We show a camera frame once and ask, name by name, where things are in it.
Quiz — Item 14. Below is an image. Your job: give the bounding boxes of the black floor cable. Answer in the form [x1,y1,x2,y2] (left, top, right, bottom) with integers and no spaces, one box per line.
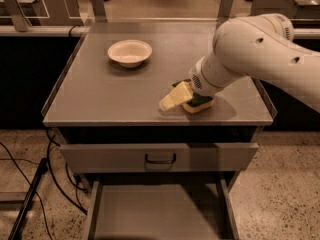
[0,127,89,240]

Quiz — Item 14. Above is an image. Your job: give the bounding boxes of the middle grey metal post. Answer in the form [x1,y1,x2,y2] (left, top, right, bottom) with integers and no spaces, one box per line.
[90,0,107,23]

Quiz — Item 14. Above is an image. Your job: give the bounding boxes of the left grey metal post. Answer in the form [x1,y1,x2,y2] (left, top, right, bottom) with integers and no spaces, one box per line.
[3,0,30,32]

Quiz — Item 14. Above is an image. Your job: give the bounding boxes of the white horizontal rail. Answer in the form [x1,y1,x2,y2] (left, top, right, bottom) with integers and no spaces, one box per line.
[0,26,320,40]

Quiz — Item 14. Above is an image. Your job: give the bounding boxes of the black drawer handle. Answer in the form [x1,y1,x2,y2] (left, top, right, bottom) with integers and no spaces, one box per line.
[144,153,176,164]

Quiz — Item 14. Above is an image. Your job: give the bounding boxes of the black bar on floor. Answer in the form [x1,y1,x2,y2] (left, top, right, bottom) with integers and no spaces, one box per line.
[8,158,47,240]

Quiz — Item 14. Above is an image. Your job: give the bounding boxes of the grey top drawer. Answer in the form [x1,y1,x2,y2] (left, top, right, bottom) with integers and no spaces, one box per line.
[60,143,258,173]

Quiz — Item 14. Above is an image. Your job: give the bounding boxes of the right grey metal post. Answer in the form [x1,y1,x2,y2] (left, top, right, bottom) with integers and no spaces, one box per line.
[217,0,234,19]

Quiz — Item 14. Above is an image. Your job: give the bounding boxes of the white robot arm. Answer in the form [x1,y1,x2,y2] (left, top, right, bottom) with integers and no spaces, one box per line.
[159,14,320,112]

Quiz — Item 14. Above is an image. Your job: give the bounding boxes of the grey metal drawer cabinet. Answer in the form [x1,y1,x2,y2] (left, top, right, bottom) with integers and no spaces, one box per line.
[41,20,276,240]

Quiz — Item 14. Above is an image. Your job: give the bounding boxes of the green and yellow sponge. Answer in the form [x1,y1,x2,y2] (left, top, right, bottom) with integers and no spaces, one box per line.
[179,91,214,114]

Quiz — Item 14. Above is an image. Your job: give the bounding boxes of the grey open middle drawer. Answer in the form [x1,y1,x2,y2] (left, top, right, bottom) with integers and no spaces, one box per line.
[82,179,240,240]

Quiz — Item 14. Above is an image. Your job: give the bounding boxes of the white bowl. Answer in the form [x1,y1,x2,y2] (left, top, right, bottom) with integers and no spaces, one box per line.
[107,40,152,68]

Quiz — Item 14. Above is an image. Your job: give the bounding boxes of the grey metal post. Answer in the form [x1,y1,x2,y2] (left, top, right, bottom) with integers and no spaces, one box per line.
[3,0,30,32]
[90,0,107,23]
[217,0,234,19]

